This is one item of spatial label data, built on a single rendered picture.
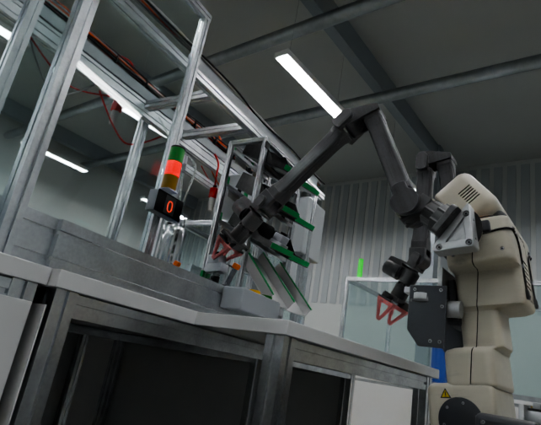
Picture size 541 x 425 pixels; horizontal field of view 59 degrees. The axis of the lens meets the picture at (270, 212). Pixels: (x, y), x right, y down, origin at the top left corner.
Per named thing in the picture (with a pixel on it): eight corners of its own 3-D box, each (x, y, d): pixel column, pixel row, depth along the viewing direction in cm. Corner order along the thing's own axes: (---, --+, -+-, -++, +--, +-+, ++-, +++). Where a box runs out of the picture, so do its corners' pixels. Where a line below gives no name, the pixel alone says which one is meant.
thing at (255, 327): (439, 379, 158) (439, 369, 158) (286, 335, 92) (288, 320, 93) (271, 354, 200) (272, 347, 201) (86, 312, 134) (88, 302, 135)
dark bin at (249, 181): (297, 219, 189) (305, 202, 189) (276, 207, 180) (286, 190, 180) (254, 198, 209) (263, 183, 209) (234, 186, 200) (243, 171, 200)
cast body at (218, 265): (227, 274, 158) (230, 254, 160) (220, 271, 154) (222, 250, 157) (207, 275, 162) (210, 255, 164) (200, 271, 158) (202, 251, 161)
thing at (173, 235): (181, 282, 251) (196, 215, 263) (163, 275, 240) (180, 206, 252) (162, 280, 258) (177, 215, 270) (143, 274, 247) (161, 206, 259)
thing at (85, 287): (359, 369, 198) (360, 362, 199) (56, 286, 78) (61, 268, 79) (121, 333, 270) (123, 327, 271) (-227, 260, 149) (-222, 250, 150)
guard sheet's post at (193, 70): (144, 281, 148) (210, 22, 180) (137, 278, 146) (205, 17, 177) (137, 280, 150) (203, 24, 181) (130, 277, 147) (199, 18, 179)
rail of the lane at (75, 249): (278, 341, 156) (283, 308, 160) (46, 271, 85) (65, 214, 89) (264, 338, 159) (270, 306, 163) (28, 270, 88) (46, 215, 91)
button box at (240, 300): (277, 323, 142) (281, 302, 144) (240, 309, 125) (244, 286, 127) (257, 320, 146) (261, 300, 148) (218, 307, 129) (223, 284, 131)
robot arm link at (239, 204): (266, 197, 152) (280, 209, 159) (249, 180, 160) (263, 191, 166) (240, 224, 153) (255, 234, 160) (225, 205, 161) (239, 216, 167)
